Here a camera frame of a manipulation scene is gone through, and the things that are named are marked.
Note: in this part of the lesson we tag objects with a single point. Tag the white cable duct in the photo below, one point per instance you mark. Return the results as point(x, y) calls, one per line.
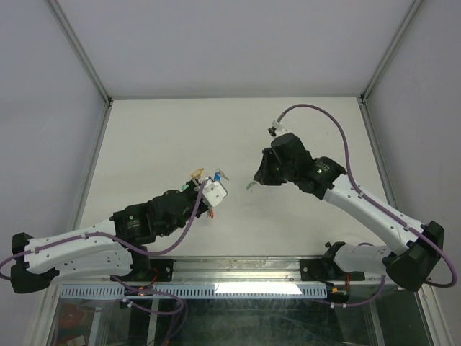
point(218, 290)

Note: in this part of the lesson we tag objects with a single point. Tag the aluminium frame post left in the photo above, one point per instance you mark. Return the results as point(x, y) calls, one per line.
point(73, 40)

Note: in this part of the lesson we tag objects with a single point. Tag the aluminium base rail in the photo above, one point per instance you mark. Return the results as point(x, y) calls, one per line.
point(193, 270)

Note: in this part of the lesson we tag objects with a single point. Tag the aluminium frame post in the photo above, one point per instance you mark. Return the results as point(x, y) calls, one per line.
point(392, 47)
point(73, 40)

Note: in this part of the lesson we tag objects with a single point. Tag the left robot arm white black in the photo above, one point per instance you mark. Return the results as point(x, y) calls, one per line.
point(114, 246)

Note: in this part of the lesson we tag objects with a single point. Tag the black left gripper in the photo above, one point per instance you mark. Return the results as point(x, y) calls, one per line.
point(193, 184)

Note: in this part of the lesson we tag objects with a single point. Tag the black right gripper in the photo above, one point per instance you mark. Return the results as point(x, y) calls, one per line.
point(262, 176)

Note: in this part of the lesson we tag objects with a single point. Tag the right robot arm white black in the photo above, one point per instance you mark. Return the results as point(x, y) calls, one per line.
point(411, 249)

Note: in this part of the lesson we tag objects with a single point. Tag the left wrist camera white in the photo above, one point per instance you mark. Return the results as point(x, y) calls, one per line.
point(213, 192)

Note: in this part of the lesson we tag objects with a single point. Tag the yellow key tag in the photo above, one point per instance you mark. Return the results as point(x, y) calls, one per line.
point(197, 173)

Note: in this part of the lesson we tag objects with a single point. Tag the silver key on upper blue tag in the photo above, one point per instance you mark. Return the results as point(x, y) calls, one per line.
point(222, 174)

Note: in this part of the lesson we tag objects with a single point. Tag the aluminium frame post right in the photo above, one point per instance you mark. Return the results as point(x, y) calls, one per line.
point(392, 47)

